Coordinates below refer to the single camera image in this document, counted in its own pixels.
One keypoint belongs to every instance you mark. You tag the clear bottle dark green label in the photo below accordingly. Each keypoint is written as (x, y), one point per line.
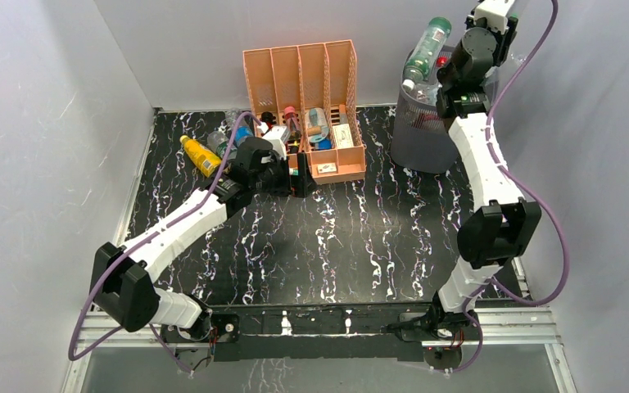
(218, 142)

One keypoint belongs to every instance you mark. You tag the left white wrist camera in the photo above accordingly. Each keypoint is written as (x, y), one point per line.
(278, 136)

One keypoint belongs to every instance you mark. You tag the yellow juice bottle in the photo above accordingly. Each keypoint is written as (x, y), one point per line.
(206, 161)

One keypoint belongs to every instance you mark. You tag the red black dumbbell toy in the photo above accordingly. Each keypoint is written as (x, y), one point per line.
(268, 119)

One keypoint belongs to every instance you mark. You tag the grey mesh waste bin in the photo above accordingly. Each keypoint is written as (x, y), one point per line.
(420, 137)

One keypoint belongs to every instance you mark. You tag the blue round object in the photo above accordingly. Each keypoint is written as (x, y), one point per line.
(323, 145)

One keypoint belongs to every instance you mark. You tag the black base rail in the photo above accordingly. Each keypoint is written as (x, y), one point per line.
(320, 325)

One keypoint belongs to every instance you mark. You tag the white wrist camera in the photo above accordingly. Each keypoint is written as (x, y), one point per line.
(494, 14)
(278, 136)

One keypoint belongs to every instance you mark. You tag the white carton box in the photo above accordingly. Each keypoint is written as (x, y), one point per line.
(342, 136)

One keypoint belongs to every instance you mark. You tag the small white box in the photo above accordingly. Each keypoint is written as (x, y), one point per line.
(327, 168)

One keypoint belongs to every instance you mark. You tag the peach desk organizer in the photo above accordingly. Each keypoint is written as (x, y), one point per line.
(315, 84)

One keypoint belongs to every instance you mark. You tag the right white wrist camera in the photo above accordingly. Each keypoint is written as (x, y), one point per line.
(494, 14)

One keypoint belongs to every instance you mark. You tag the clear bottle green cap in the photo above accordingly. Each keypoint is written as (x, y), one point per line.
(513, 61)

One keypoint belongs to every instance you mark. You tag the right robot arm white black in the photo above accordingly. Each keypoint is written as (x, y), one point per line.
(503, 221)

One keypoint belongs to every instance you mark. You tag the green tinted bottle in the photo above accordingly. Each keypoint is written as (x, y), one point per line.
(422, 59)

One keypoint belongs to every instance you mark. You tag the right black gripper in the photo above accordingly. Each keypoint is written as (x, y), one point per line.
(502, 41)

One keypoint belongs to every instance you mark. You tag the pink cap small bottle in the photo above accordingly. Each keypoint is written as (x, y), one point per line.
(294, 129)

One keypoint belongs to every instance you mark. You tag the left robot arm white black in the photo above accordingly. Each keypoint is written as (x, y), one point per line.
(124, 277)

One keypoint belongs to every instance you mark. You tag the clear bottle red blue label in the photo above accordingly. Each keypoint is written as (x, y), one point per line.
(442, 61)

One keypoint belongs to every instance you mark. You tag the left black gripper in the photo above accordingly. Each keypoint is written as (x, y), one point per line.
(299, 186)

